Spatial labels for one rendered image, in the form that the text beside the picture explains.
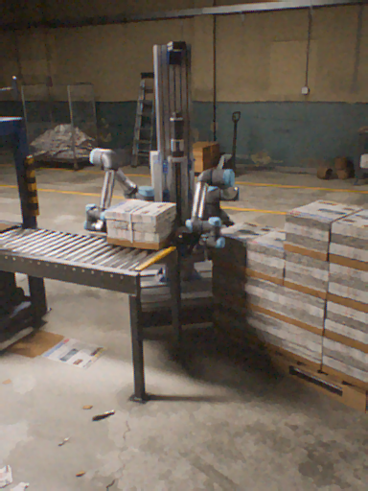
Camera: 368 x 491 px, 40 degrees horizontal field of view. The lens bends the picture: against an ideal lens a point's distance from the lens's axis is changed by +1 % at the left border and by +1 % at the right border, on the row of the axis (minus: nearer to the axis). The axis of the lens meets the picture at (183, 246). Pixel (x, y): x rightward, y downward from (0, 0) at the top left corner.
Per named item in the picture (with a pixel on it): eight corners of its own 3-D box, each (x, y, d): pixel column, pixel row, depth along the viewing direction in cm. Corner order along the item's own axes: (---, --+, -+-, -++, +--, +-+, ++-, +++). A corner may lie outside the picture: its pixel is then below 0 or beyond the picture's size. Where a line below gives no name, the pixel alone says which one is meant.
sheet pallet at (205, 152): (223, 172, 998) (223, 142, 980) (207, 179, 928) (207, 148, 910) (170, 168, 1049) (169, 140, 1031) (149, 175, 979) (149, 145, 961)
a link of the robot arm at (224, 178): (221, 187, 387) (210, 166, 334) (241, 188, 383) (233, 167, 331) (220, 202, 385) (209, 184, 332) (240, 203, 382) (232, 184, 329)
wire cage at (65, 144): (100, 165, 1098) (93, 81, 1044) (76, 172, 1028) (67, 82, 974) (55, 162, 1150) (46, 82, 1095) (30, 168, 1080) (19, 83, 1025)
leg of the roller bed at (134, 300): (147, 395, 306) (141, 292, 284) (142, 401, 301) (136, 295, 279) (138, 393, 309) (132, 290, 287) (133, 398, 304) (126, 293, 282)
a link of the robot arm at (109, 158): (126, 152, 346) (113, 222, 350) (115, 151, 353) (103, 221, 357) (113, 149, 337) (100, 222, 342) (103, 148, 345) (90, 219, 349)
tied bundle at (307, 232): (317, 236, 325) (319, 200, 317) (360, 245, 305) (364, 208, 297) (282, 250, 300) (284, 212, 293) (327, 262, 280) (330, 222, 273)
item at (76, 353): (109, 349, 360) (109, 347, 359) (84, 369, 335) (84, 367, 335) (67, 339, 375) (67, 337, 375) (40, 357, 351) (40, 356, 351)
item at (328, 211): (321, 200, 317) (321, 199, 317) (364, 208, 298) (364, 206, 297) (287, 212, 293) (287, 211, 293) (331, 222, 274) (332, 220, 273)
